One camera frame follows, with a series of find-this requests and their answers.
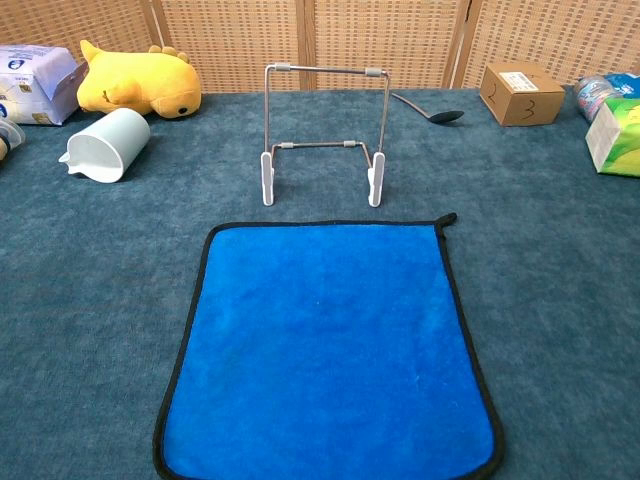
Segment white lilac carton package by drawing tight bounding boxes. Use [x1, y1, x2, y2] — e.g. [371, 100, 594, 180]
[0, 44, 89, 127]

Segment blue microfiber cloth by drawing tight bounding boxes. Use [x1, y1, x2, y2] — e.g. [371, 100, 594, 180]
[152, 213, 506, 480]

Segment green tissue box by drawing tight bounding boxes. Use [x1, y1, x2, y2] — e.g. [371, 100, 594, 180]
[585, 97, 640, 178]

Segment light blue plastic mug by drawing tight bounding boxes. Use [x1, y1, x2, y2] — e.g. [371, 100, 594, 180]
[58, 107, 152, 184]

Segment yellow plush toy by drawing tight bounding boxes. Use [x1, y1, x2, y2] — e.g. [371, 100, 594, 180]
[76, 39, 203, 120]

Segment woven wooden folding screen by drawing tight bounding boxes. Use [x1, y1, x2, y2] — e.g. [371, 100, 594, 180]
[0, 0, 640, 94]

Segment teal carpet table cover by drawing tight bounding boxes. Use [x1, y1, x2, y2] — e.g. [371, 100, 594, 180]
[0, 87, 640, 480]

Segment cream squeeze bottle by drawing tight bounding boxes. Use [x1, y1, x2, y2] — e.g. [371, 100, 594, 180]
[0, 117, 27, 162]

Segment blue snack bag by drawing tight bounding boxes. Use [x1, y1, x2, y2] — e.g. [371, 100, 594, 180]
[603, 72, 640, 100]

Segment metal spoon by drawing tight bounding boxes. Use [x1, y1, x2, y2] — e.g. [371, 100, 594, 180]
[391, 92, 465, 126]

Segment brown cardboard box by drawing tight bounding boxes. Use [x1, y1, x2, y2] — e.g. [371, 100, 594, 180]
[479, 61, 566, 128]

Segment metal wire rack white feet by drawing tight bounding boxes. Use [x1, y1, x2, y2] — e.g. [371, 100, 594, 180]
[260, 62, 391, 208]

